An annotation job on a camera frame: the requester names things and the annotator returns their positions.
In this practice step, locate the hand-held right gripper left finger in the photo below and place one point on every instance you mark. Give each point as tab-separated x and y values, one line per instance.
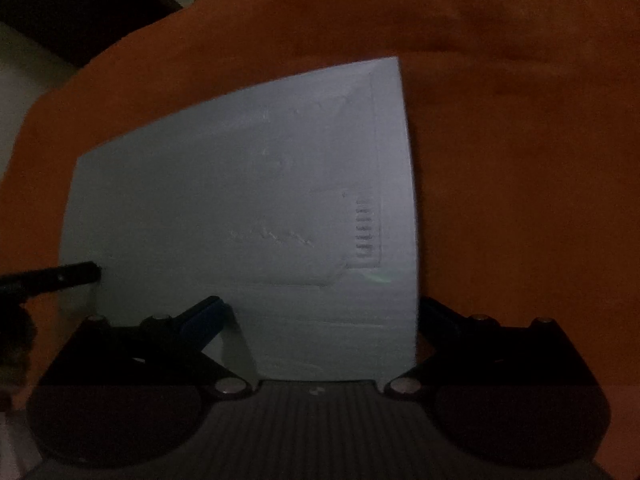
202	322

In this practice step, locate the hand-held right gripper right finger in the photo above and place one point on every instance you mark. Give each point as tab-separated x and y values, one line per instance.
440	317

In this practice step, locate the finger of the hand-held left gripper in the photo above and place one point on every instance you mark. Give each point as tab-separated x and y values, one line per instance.
60	277

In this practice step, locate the grey plastic board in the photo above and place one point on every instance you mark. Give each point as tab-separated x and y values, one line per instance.
240	185

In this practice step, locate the orange cloth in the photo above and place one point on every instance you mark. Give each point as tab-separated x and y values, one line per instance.
500	160

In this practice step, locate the dark brown furniture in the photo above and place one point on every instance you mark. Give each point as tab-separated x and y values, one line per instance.
75	0

